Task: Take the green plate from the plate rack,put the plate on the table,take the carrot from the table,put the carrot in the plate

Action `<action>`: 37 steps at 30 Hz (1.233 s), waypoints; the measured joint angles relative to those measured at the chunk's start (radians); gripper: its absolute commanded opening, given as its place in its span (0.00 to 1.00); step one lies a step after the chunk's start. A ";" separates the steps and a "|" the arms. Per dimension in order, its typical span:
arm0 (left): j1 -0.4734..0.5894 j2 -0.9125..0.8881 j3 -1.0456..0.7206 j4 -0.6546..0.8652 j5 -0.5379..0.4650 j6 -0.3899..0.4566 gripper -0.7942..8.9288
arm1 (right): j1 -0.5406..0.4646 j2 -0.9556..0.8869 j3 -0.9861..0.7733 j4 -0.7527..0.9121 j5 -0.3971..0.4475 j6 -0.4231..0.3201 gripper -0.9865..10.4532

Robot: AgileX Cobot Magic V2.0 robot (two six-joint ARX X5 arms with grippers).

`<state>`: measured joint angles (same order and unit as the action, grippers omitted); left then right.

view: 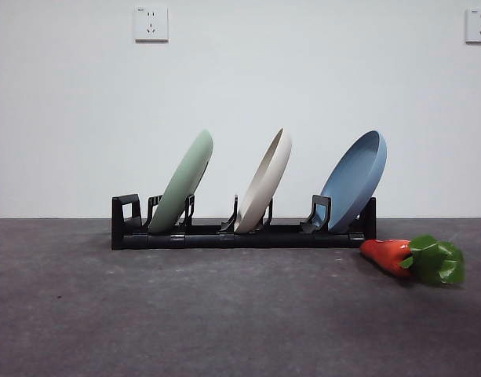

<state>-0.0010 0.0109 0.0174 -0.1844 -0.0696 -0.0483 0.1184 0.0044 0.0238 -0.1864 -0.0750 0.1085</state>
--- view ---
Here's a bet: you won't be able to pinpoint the blue plate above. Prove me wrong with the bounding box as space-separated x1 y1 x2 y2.
319 130 388 232

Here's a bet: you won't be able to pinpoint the orange toy carrot green leaves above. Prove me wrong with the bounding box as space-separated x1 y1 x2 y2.
359 234 467 287

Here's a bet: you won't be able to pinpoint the white wall socket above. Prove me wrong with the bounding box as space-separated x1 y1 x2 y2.
465 8 481 45
135 6 170 43

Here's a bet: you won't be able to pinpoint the beige plate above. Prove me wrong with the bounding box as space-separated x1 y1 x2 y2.
232 127 293 232

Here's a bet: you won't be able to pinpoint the green plate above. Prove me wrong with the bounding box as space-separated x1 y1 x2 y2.
148 128 214 232

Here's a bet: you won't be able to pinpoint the black plate rack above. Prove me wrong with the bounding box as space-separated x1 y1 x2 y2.
111 192 377 251

